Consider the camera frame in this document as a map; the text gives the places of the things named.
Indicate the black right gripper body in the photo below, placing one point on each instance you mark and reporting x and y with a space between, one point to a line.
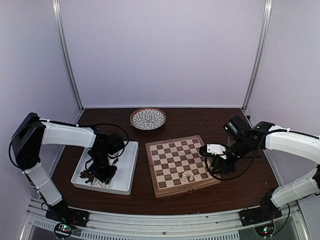
241 149

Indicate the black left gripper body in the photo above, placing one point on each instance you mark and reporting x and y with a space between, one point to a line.
99 168

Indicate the white chess king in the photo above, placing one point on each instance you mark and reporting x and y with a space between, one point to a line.
184 177

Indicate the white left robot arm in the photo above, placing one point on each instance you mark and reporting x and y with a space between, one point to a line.
34 132

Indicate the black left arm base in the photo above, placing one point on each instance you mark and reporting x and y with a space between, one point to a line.
68 219

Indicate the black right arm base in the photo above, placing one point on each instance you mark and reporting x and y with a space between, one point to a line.
262 218

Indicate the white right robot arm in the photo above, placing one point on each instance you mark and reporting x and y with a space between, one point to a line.
275 137

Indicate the pile of dark chess pieces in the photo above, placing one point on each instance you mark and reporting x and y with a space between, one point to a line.
87 176

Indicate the pile of white chess pieces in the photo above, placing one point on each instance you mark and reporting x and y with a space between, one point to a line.
100 184

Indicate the wooden chess board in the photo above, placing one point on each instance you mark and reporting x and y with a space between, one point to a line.
168 159

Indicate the white compartment tray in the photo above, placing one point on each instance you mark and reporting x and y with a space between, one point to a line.
121 183

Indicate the floral patterned ceramic plate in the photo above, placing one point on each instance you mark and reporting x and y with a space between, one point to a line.
148 119

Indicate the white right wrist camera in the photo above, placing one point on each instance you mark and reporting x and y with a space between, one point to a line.
211 149

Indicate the aluminium corner post right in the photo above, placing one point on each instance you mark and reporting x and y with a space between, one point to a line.
264 30

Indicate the aluminium corner post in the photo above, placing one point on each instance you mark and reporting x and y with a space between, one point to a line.
264 30
65 53

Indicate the aluminium corner post left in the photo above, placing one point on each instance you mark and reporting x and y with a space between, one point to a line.
65 53

